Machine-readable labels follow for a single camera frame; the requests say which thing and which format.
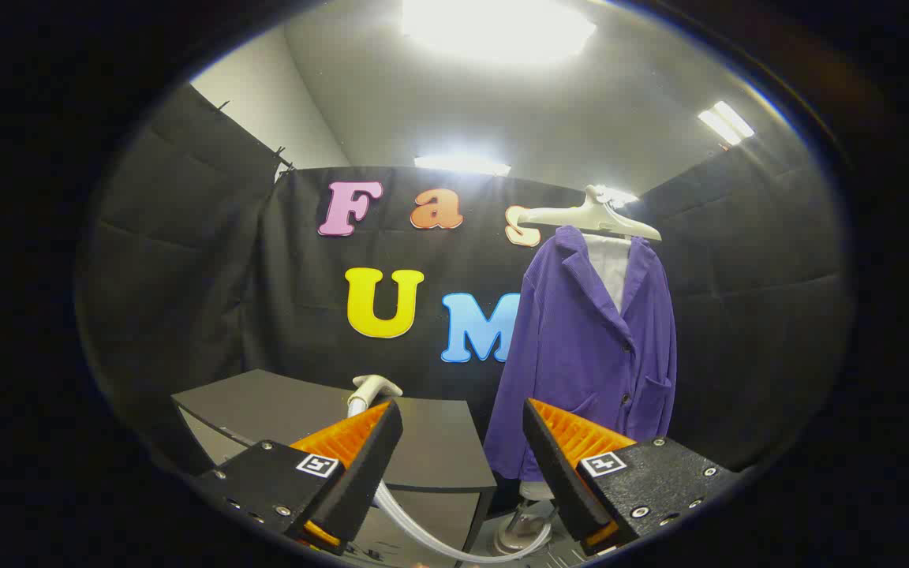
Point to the small ceiling light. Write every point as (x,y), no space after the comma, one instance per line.
(620,196)

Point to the grey steamer stand base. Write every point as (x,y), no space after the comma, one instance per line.
(518,532)

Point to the white clothes hanger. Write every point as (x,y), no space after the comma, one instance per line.
(581,217)

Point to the twin ceiling light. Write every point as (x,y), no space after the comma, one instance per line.
(727,122)

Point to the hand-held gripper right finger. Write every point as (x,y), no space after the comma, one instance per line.
(557,473)

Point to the white shirt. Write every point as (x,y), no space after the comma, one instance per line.
(608,264)

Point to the black backdrop cloth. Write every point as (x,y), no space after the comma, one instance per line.
(304,315)

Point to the black quilted side panel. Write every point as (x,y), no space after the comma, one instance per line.
(170,237)
(754,315)

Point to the grey table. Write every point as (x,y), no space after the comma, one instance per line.
(265,402)

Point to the large ceiling light panel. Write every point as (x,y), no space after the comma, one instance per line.
(494,28)

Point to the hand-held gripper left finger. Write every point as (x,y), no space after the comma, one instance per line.
(360,465)

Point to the long ceiling light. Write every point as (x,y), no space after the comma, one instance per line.
(462,164)

